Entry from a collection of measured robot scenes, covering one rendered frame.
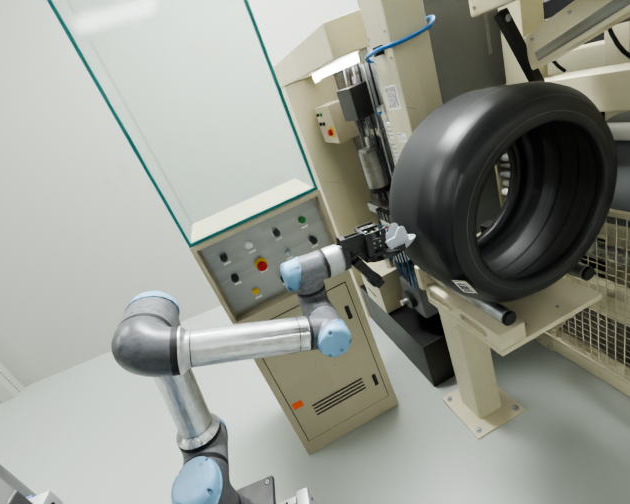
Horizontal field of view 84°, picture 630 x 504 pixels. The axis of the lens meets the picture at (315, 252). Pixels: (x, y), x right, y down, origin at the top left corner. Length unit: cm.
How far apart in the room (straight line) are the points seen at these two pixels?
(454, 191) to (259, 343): 54
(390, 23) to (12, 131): 323
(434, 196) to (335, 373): 115
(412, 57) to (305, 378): 137
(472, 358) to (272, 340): 114
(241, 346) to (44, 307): 366
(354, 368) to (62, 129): 298
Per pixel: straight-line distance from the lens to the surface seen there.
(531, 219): 139
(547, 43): 133
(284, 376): 172
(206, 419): 105
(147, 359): 75
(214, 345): 74
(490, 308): 113
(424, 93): 122
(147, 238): 366
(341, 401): 192
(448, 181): 87
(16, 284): 429
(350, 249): 87
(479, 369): 179
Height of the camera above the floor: 163
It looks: 24 degrees down
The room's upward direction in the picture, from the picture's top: 22 degrees counter-clockwise
